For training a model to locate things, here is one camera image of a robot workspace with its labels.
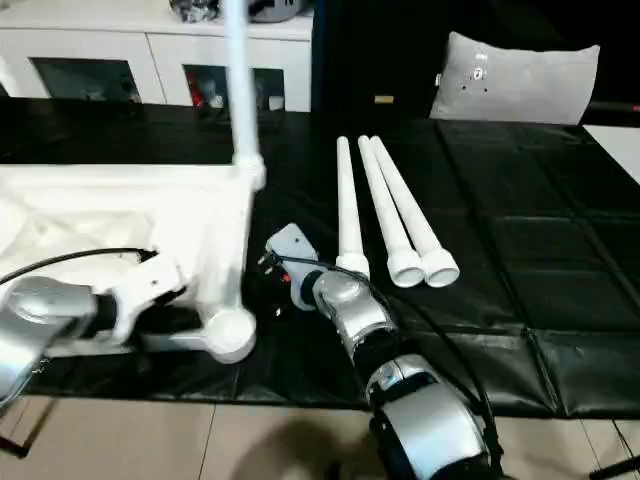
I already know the white plastic table leg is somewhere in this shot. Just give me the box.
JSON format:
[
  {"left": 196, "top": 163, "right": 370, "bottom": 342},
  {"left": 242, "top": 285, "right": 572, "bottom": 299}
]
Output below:
[
  {"left": 219, "top": 0, "right": 266, "bottom": 174},
  {"left": 357, "top": 134, "right": 426, "bottom": 289},
  {"left": 369, "top": 135, "right": 461, "bottom": 289},
  {"left": 334, "top": 135, "right": 372, "bottom": 282}
]

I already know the white plastic table top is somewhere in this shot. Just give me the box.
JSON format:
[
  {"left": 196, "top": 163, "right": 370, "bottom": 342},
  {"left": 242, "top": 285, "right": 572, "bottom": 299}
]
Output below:
[{"left": 0, "top": 153, "right": 267, "bottom": 365}]

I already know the black quilted mat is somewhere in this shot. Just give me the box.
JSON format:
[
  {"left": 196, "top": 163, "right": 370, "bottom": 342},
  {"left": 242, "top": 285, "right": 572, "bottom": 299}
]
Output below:
[{"left": 0, "top": 94, "right": 640, "bottom": 421}]

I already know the black cabinet with gold label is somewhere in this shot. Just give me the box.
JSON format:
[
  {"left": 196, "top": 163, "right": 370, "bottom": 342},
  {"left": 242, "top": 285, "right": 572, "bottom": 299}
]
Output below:
[{"left": 309, "top": 0, "right": 451, "bottom": 122}]

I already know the white sideboard with glass doors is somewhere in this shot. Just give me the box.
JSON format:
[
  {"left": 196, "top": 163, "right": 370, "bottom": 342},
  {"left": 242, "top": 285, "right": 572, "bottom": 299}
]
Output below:
[{"left": 0, "top": 9, "right": 315, "bottom": 114}]

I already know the grey helmet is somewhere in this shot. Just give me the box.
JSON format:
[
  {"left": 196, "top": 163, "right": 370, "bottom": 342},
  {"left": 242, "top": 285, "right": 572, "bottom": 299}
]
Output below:
[{"left": 248, "top": 0, "right": 315, "bottom": 25}]

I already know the grey cushion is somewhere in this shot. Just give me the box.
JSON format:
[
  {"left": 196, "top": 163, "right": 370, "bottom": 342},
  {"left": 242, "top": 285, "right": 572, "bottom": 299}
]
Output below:
[{"left": 429, "top": 31, "right": 601, "bottom": 125}]

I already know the white flat panel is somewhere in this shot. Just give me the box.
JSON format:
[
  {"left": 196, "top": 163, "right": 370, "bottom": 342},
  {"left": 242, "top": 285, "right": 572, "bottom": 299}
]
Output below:
[{"left": 582, "top": 124, "right": 640, "bottom": 185}]

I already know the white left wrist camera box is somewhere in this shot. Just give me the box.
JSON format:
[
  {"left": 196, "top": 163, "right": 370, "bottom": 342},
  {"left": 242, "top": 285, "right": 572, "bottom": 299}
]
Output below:
[{"left": 112, "top": 252, "right": 190, "bottom": 345}]

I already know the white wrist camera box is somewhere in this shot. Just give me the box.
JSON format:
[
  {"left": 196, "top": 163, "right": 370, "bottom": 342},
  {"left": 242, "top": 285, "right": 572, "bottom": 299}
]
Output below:
[
  {"left": 112, "top": 252, "right": 190, "bottom": 345},
  {"left": 264, "top": 223, "right": 327, "bottom": 312}
]

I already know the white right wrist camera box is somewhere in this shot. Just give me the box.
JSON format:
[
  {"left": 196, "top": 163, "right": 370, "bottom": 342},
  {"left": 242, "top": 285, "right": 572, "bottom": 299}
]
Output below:
[{"left": 264, "top": 223, "right": 327, "bottom": 312}]

